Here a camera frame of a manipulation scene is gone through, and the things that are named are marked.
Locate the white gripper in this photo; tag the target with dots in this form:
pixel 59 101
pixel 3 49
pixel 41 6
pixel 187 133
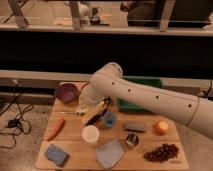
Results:
pixel 89 99

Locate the yellow banana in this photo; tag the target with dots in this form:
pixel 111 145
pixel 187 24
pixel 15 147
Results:
pixel 94 110

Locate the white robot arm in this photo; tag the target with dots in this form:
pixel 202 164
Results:
pixel 189 110

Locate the blue plastic cup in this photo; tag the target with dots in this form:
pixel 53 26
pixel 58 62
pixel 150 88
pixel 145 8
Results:
pixel 109 119

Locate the white plastic cup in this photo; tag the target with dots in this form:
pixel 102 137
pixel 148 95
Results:
pixel 90 134

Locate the red bowl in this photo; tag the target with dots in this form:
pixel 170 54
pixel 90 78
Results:
pixel 84 85

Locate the metal fork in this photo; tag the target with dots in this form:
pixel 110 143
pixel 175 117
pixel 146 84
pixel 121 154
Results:
pixel 74 113

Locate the purple bowl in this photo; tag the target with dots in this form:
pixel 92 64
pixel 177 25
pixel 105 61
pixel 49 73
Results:
pixel 66 92

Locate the orange carrot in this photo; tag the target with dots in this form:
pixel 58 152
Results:
pixel 56 129

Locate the wooden cutting board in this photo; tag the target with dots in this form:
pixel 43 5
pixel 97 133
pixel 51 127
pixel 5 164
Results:
pixel 82 155

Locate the grey sponge block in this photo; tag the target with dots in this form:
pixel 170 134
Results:
pixel 135 126

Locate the light blue cloth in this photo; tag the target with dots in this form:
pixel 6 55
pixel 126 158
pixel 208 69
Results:
pixel 109 154

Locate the blue sponge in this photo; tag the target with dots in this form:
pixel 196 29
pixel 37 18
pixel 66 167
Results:
pixel 56 155

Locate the orange apple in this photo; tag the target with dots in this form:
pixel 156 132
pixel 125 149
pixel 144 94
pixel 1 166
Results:
pixel 161 127

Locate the bunch of dark grapes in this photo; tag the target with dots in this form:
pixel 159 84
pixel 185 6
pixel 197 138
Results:
pixel 162 153

